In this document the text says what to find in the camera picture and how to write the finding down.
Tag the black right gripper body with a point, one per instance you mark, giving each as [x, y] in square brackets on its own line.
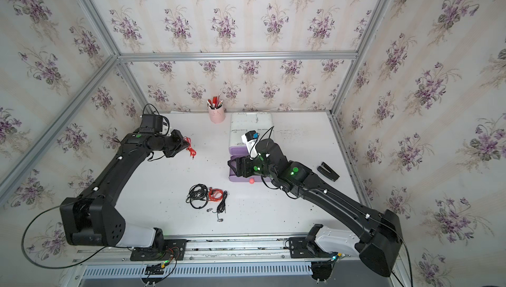
[251, 168]

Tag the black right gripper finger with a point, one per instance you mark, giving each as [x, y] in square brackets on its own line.
[234, 161]
[235, 171]

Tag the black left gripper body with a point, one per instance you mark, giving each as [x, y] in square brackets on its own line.
[172, 144]

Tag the purple top drawer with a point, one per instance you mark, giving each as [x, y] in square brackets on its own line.
[241, 150]

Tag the red wired earphones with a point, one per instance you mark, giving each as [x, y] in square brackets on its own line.
[190, 148]
[215, 195]

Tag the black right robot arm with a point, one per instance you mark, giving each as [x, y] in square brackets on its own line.
[378, 237]

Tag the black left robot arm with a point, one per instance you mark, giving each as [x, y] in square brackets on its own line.
[91, 218]

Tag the white drawer cabinet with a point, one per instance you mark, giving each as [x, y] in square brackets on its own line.
[242, 122]

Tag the pink pen cup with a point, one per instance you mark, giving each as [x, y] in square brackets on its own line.
[217, 115]

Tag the red pens in cup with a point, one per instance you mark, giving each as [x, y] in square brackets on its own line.
[214, 103]

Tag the black stapler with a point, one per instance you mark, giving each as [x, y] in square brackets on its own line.
[328, 172]

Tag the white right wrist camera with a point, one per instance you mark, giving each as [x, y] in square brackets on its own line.
[250, 139]

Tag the black wired earphones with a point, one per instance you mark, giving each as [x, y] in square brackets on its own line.
[220, 209]
[198, 196]

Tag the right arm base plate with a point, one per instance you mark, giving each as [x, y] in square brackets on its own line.
[300, 248]

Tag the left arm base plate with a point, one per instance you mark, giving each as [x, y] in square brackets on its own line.
[171, 249]

